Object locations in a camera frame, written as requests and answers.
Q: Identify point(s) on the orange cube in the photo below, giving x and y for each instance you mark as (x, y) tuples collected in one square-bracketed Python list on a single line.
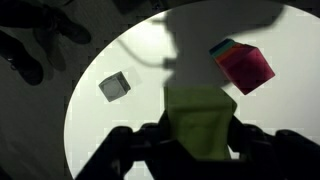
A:
[(229, 52)]

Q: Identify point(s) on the black shoe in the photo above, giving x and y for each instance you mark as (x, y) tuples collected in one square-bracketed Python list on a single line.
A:
[(20, 60), (60, 23)]

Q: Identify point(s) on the green cube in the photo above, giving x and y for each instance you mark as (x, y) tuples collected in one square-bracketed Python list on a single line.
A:
[(223, 48)]

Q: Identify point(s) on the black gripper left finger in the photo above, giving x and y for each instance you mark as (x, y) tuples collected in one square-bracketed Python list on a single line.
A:
[(165, 157)]

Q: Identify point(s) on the round white table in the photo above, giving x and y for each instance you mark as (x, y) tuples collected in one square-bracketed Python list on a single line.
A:
[(172, 48)]

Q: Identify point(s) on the magenta cube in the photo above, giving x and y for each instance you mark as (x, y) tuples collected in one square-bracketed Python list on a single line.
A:
[(247, 69)]

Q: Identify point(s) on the grey cube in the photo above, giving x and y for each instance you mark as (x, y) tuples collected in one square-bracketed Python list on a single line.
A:
[(115, 86)]

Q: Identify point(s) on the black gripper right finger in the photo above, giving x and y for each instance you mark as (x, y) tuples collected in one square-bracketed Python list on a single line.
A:
[(286, 155)]

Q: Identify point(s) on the blue cube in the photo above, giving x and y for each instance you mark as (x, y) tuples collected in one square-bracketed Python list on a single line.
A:
[(218, 46)]

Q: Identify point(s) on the yellow-green cube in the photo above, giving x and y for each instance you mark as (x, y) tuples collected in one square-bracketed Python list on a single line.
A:
[(199, 119)]

